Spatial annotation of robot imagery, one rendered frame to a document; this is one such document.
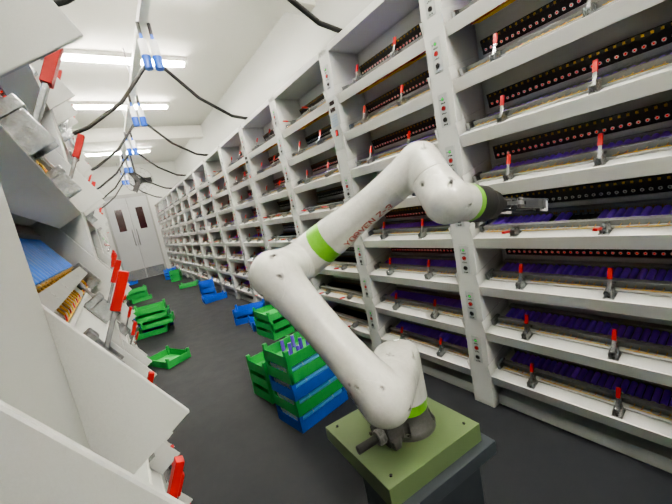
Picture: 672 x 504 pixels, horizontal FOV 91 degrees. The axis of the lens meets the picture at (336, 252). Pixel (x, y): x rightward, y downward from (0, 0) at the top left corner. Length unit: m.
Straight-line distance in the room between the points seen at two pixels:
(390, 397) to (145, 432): 0.65
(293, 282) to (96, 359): 0.64
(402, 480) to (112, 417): 0.81
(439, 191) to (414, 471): 0.66
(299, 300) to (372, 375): 0.24
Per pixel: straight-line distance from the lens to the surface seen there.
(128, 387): 0.20
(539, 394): 1.57
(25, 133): 0.35
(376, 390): 0.81
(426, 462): 0.99
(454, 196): 0.77
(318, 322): 0.80
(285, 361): 1.56
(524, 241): 1.34
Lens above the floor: 1.00
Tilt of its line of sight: 8 degrees down
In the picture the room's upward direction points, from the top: 11 degrees counter-clockwise
